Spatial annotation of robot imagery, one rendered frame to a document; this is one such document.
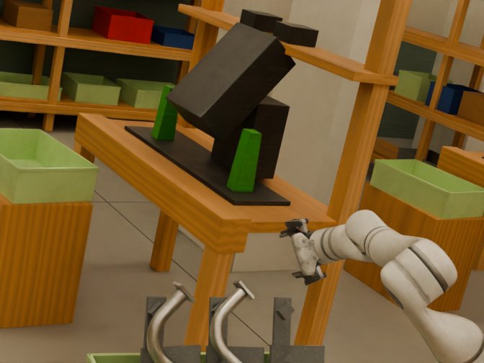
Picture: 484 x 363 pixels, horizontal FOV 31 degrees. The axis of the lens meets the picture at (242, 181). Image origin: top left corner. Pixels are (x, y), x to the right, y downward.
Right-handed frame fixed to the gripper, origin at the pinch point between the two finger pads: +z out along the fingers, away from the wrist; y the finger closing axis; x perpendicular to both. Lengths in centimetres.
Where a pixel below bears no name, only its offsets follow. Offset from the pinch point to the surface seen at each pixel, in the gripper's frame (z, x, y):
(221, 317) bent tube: 16.8, 13.4, -9.6
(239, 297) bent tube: 16.4, 7.3, -6.5
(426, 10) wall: 581, -631, 176
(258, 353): 21.1, 4.9, -21.5
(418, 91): 434, -446, 72
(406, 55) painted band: 606, -603, 134
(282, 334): 20.0, -2.7, -19.3
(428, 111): 417, -433, 50
